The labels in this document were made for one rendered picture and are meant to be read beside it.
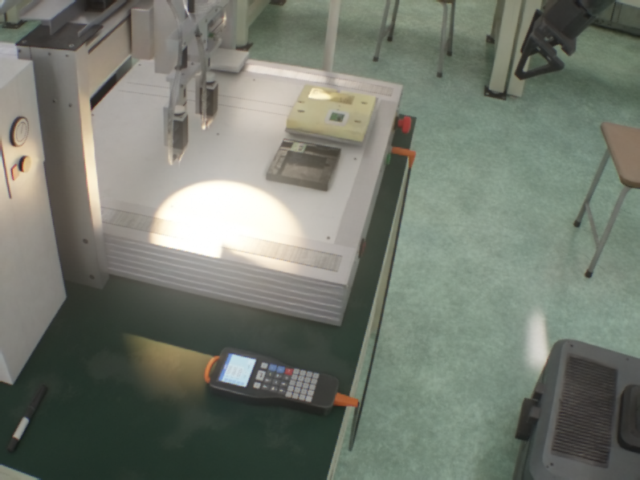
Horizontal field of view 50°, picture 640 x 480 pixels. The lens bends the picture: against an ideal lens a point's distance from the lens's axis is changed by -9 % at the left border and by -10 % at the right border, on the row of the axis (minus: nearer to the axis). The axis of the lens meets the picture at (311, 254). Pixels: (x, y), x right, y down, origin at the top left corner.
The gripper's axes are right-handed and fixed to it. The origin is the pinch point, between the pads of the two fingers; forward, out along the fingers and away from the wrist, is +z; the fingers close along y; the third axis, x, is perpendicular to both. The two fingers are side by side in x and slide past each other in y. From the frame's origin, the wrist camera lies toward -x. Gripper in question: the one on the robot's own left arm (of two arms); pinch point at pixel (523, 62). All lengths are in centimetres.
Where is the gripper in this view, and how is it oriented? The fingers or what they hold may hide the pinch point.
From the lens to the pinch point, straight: 118.4
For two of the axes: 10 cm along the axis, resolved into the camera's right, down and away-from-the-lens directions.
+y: -3.4, 5.9, -7.3
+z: -5.3, 5.2, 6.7
